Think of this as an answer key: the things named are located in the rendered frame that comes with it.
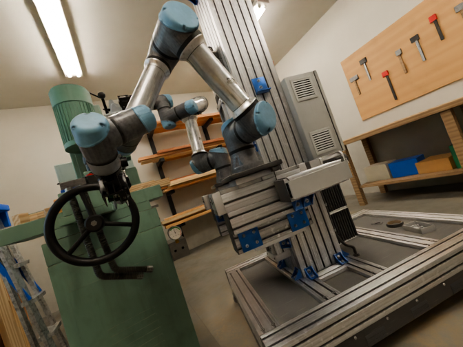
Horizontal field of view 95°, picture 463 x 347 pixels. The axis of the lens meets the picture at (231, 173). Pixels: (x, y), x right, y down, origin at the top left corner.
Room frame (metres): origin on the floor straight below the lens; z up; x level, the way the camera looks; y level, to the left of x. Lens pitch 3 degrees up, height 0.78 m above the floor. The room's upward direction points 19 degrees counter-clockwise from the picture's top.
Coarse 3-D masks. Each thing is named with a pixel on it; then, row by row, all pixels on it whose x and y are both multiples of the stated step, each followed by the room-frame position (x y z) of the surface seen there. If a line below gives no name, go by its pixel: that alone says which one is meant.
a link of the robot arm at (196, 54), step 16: (160, 16) 0.63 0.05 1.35; (176, 16) 0.62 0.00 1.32; (192, 16) 0.65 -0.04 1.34; (160, 32) 0.66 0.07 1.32; (176, 32) 0.64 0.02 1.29; (192, 32) 0.65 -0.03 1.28; (160, 48) 0.71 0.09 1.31; (176, 48) 0.67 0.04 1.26; (192, 48) 0.67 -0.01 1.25; (208, 48) 0.70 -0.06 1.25; (192, 64) 0.71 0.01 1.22; (208, 64) 0.70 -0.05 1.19; (208, 80) 0.73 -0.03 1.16; (224, 80) 0.72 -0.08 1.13; (224, 96) 0.75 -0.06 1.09; (240, 96) 0.75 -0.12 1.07; (240, 112) 0.75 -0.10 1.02; (256, 112) 0.74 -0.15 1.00; (272, 112) 0.79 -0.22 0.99; (240, 128) 0.81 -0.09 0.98; (256, 128) 0.76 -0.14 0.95; (272, 128) 0.78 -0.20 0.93
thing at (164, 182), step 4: (156, 180) 1.17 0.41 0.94; (160, 180) 1.18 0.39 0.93; (164, 180) 1.19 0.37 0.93; (168, 180) 1.19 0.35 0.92; (144, 184) 1.14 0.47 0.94; (148, 184) 1.15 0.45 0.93; (152, 184) 1.16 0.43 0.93; (156, 184) 1.17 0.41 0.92; (160, 184) 1.17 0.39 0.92; (164, 184) 1.18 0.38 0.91; (168, 184) 1.19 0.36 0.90; (132, 188) 1.12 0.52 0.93; (136, 188) 1.12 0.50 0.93; (140, 188) 1.13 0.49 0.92; (40, 216) 0.95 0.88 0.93; (44, 216) 0.95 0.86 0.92
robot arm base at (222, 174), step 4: (216, 168) 1.38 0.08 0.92; (220, 168) 1.36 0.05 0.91; (224, 168) 1.36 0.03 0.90; (228, 168) 1.36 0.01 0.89; (216, 172) 1.39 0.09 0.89; (220, 172) 1.36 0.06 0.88; (224, 172) 1.35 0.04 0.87; (228, 172) 1.35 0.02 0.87; (216, 176) 1.39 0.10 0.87; (220, 176) 1.37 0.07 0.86; (224, 176) 1.34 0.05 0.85; (216, 180) 1.39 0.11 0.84; (220, 180) 1.35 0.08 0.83
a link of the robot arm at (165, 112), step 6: (162, 108) 1.12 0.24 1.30; (168, 108) 1.14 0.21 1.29; (162, 114) 1.12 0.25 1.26; (168, 114) 1.11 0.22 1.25; (174, 114) 1.11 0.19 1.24; (162, 120) 1.13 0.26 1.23; (168, 120) 1.12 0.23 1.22; (174, 120) 1.14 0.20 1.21; (168, 126) 1.13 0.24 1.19; (174, 126) 1.16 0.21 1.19
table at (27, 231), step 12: (132, 192) 0.97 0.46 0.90; (144, 192) 0.99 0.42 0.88; (156, 192) 1.02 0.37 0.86; (108, 204) 0.85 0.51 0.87; (120, 204) 0.95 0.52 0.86; (60, 216) 0.85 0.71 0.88; (72, 216) 0.79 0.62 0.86; (84, 216) 0.81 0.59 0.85; (12, 228) 0.79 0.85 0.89; (24, 228) 0.81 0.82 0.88; (36, 228) 0.82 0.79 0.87; (0, 240) 0.78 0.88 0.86; (12, 240) 0.79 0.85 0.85; (24, 240) 0.87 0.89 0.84
